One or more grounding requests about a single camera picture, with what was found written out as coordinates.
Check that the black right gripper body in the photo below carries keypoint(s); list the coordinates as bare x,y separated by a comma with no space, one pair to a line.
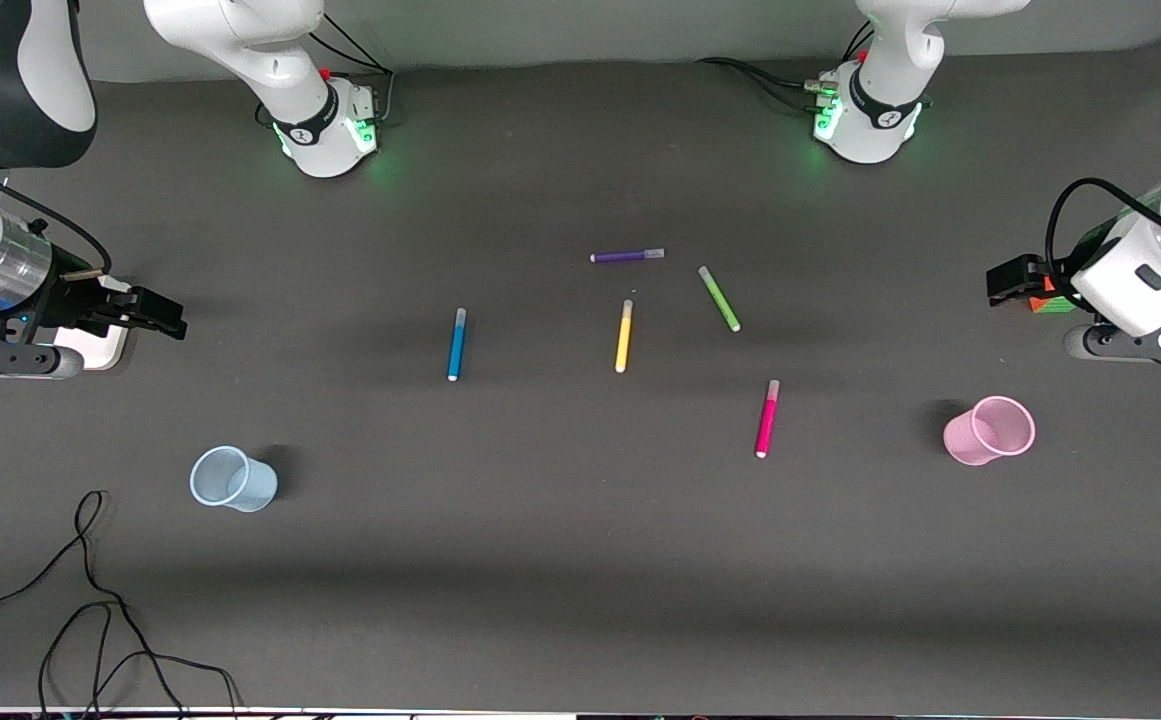
73,302

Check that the pink marker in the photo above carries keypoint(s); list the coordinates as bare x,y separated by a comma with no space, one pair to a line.
766,420

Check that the blue marker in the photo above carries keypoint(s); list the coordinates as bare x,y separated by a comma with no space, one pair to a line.
457,345

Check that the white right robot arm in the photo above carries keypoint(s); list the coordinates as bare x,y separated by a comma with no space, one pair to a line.
240,30

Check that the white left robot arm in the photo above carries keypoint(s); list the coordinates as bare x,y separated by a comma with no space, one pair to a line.
900,50

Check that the orange green cube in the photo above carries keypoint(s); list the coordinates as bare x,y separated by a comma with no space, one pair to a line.
1052,305

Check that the white stand with base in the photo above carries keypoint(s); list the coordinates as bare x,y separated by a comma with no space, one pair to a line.
105,350

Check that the pink plastic cup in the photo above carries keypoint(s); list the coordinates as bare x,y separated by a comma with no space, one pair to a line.
990,432

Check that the light blue plastic cup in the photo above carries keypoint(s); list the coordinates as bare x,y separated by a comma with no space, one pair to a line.
235,480

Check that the green marker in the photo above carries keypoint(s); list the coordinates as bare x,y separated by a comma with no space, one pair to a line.
719,298

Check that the purple marker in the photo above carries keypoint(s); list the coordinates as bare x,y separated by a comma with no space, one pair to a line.
626,256

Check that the yellow marker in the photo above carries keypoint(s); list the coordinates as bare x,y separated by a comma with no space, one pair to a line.
624,337

